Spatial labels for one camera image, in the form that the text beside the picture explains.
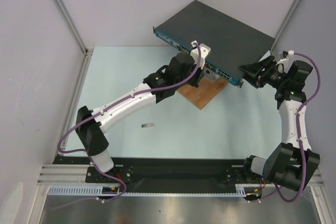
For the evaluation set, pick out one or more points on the metal switch stand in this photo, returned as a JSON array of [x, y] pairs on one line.
[[210, 75]]

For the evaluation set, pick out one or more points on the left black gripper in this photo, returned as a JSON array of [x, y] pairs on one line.
[[195, 82]]

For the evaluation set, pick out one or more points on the black blue network switch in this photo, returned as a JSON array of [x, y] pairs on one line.
[[232, 43]]

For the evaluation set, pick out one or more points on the wooden base board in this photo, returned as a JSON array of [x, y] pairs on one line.
[[203, 94]]

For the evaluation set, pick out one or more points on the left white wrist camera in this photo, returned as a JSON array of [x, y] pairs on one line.
[[199, 53]]

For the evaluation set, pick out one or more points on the right aluminium frame post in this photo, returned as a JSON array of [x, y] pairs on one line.
[[291, 11]]

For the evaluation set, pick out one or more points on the aluminium frame post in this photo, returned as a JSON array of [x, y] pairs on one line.
[[291, 11], [71, 25]]

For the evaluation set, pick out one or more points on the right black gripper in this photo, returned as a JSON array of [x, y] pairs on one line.
[[260, 74]]

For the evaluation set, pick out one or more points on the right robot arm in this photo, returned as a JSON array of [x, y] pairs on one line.
[[292, 163]]

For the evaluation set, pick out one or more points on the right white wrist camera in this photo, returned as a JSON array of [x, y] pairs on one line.
[[285, 55]]

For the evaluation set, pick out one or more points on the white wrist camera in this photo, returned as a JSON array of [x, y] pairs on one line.
[[285, 55], [199, 53]]

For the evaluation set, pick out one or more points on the left aluminium frame post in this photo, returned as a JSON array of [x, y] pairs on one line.
[[71, 25]]

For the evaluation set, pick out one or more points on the silver SFP module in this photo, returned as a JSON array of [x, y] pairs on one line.
[[147, 125]]

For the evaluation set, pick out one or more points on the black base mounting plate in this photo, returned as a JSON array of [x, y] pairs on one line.
[[173, 172]]

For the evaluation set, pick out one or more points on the white slotted cable duct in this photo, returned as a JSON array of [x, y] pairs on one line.
[[238, 190]]

